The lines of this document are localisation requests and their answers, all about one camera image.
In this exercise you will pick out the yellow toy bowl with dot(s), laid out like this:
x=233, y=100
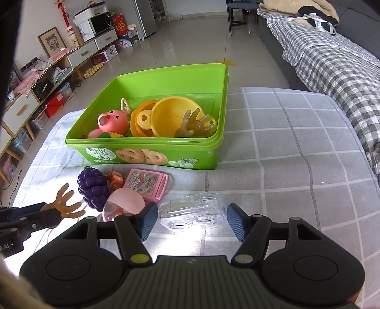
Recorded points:
x=169, y=118

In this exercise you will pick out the orange plastic lid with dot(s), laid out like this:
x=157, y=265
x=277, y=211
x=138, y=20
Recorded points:
x=145, y=104

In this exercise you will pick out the pink lace cloth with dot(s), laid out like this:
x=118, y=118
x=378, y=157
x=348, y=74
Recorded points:
x=28, y=80

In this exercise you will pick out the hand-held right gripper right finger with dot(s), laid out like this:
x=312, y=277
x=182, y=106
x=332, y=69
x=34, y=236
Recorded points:
x=236, y=222

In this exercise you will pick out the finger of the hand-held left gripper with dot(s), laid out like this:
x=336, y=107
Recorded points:
x=41, y=221
x=17, y=213

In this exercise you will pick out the red storage box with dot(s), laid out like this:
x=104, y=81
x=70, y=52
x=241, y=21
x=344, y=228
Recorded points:
x=55, y=104

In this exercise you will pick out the pink printed card box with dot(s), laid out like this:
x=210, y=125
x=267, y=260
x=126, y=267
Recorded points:
x=142, y=182

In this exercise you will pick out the white printed carton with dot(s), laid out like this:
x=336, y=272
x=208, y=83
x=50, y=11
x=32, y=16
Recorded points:
x=107, y=53

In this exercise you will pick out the white wooden tv cabinet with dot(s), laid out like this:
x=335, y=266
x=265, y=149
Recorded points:
x=17, y=110

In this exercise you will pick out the grey checked tablecloth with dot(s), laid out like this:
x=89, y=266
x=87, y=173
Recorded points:
x=297, y=178

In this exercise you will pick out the clear plastic case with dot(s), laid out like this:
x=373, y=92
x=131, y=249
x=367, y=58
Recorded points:
x=190, y=214

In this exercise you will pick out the green plastic cookie box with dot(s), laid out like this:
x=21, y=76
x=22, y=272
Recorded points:
x=166, y=83

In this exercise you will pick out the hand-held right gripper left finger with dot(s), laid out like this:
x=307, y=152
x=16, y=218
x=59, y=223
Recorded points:
x=148, y=221

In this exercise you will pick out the yellow toy corn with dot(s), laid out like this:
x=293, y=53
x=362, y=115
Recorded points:
x=111, y=135

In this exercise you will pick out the white canister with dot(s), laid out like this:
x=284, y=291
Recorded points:
x=72, y=37

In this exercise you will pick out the brown rubber hand toy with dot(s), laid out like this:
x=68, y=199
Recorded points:
x=190, y=130
x=66, y=205

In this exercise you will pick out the white microwave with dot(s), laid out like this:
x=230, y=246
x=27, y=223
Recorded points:
x=101, y=25

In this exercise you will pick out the beige blanket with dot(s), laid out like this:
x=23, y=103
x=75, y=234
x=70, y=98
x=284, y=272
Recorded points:
x=282, y=6

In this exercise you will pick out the red hanging ornament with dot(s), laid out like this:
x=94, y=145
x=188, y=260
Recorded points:
x=63, y=13

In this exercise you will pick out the beige fuzzy sleeve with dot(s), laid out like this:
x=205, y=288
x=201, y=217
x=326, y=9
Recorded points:
x=10, y=288

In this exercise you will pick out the row of yellow toy ducks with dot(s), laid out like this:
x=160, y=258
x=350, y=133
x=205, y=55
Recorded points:
x=92, y=71

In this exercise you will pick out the framed cartoon picture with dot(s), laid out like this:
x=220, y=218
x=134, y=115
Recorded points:
x=52, y=43

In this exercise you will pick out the white printer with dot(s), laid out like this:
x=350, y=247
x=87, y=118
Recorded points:
x=89, y=10

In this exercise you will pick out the grey chair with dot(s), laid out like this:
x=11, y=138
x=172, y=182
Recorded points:
x=229, y=17

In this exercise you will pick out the red-hatted gnome figurine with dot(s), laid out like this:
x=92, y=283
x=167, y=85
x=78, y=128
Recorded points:
x=115, y=178

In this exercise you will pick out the pink rubber animal toy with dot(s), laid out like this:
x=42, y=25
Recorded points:
x=109, y=121

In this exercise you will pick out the purple toy grapes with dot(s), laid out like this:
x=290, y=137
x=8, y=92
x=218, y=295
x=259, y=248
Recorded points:
x=93, y=190

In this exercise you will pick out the black and white garment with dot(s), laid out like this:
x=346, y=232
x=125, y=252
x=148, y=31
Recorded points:
x=323, y=20

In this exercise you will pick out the red gift box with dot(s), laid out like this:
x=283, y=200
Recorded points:
x=120, y=25

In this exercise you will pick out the silver fridge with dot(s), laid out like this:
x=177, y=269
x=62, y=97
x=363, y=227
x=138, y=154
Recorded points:
x=145, y=17

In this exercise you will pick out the plaid sofa cover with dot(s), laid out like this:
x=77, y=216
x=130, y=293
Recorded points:
x=326, y=59

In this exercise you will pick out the pink clear capsule ball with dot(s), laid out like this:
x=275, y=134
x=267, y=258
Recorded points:
x=124, y=200

